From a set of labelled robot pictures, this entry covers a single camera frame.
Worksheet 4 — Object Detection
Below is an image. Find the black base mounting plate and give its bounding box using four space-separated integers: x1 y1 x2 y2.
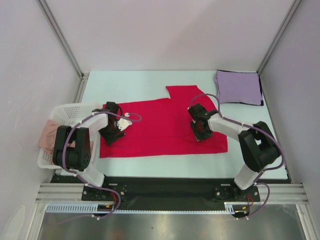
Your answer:
51 174 292 211

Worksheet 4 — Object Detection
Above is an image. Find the aluminium frame post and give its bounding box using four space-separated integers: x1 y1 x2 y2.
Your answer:
36 0 84 79
257 0 304 75

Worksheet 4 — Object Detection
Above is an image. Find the aluminium rail front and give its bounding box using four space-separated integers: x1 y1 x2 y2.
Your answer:
35 183 309 205

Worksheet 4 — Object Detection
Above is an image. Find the pink t shirt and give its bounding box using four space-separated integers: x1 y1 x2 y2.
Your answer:
37 118 95 153

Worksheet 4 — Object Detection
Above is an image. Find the folded purple t shirt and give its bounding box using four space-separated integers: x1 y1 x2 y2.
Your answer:
215 70 261 106

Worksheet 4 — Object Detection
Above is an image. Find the white plastic laundry basket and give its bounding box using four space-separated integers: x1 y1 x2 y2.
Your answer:
37 103 102 169

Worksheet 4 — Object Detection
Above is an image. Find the red t shirt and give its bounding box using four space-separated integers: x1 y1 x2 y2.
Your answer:
99 85 228 158

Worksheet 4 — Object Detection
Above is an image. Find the right aluminium frame post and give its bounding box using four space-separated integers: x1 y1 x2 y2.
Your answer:
257 0 304 75

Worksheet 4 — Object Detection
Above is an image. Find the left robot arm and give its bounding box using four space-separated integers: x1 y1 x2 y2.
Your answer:
52 102 130 200

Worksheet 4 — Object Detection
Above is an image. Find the left aluminium frame post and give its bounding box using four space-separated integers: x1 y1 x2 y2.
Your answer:
36 0 84 79

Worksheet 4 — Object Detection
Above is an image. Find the white slotted cable duct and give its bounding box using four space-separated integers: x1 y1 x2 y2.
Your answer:
46 203 240 215

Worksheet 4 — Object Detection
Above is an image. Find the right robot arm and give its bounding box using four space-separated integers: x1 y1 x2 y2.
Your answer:
188 103 281 201

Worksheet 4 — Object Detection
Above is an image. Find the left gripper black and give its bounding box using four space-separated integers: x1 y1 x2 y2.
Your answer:
98 120 125 146

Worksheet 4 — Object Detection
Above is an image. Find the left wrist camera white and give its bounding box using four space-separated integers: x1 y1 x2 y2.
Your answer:
116 118 133 132

